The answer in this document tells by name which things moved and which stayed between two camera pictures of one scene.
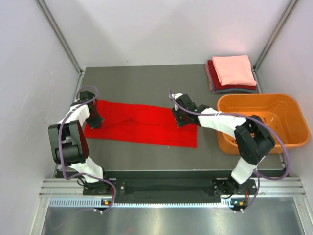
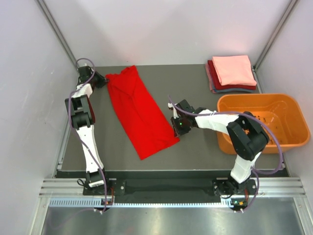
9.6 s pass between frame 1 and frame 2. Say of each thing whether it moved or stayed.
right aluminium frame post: stayed
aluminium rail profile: stayed
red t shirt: moved
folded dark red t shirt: stayed
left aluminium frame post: stayed
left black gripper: moved
